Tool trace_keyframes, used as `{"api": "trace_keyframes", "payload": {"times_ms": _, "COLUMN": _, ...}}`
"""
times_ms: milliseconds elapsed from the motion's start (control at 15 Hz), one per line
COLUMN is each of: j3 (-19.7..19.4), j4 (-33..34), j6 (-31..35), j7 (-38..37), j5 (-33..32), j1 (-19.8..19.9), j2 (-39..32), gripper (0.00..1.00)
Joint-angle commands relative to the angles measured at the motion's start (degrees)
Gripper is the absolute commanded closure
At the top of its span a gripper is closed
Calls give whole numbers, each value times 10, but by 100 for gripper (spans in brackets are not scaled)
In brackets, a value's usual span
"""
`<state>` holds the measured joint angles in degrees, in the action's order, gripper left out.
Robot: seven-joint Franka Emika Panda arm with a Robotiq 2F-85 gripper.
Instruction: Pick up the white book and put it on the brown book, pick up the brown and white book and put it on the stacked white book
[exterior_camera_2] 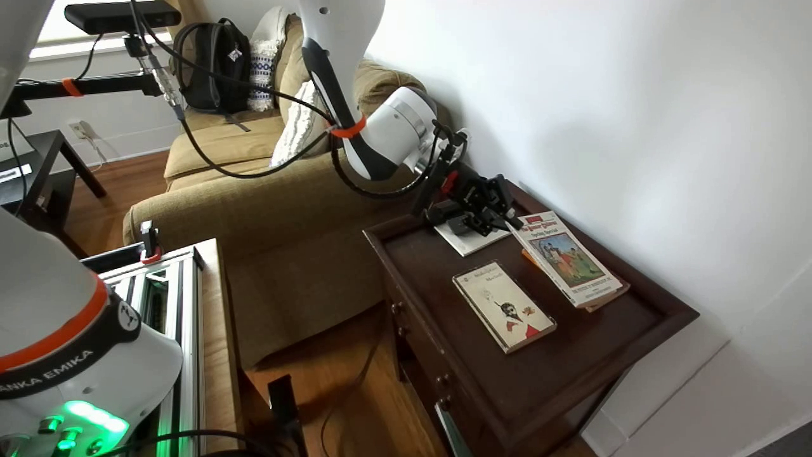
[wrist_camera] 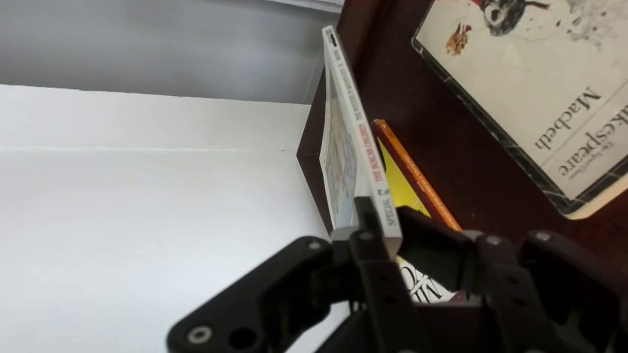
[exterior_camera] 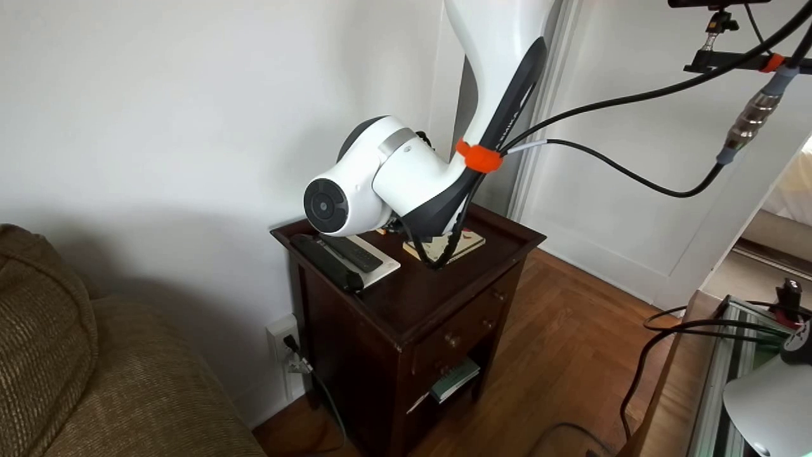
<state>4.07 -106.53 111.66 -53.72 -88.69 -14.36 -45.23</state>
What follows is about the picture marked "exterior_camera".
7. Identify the black red clamp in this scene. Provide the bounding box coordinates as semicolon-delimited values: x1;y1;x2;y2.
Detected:
771;278;806;324

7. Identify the pale teal thin book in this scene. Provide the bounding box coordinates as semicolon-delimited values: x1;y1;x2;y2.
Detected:
425;357;483;406

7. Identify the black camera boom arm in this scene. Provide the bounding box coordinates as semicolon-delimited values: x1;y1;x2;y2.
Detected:
681;6;812;81

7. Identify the black cable with grey connector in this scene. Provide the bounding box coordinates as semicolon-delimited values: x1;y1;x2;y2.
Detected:
505;61;801;200

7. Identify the white panelled door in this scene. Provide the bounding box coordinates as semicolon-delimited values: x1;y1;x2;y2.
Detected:
505;0;812;315

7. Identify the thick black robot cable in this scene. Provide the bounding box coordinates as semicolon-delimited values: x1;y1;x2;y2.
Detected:
501;0;812;155

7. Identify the aluminium profile robot stand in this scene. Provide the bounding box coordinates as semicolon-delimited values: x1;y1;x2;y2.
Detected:
684;289;812;457

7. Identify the dark brown wooden nightstand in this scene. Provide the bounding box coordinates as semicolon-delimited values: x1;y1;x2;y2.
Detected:
268;197;548;457

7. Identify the long black remote control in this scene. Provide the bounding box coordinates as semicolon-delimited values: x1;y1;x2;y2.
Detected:
289;232;364;298

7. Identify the black stereo camera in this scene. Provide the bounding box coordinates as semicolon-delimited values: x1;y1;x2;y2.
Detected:
664;0;773;14

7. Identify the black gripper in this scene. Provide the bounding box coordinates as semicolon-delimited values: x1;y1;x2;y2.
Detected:
388;200;458;250

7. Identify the thin dark power cable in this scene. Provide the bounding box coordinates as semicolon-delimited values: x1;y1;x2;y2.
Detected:
286;338;349;457

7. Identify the orange cable clamp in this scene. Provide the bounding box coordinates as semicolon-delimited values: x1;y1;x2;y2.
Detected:
452;137;508;179

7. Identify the white wall outlet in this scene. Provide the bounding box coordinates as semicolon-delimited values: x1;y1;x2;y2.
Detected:
263;315;315;378

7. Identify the black cable bundle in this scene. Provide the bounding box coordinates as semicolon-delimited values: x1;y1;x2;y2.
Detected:
523;302;793;457

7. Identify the flat black remote control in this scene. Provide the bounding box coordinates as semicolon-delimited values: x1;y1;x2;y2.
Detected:
315;230;386;278

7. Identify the olive fabric sofa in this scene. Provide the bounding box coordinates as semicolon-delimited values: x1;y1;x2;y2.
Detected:
0;221;270;457

